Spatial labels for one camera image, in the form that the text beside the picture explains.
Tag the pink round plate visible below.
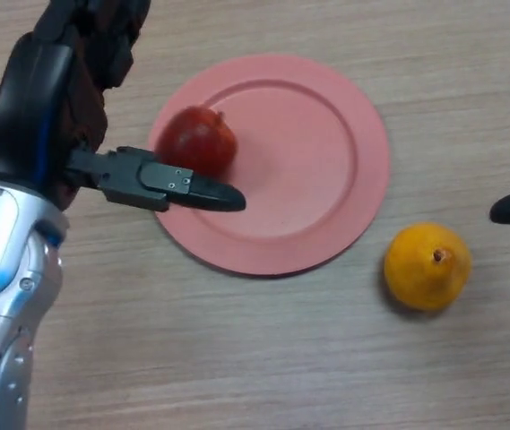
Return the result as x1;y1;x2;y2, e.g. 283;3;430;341
149;54;391;279

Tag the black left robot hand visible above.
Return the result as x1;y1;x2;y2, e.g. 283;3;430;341
0;0;247;214

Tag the yellow pear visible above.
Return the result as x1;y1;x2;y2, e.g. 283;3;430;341
384;222;473;314

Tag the red apple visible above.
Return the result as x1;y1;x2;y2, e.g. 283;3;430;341
158;105;239;176

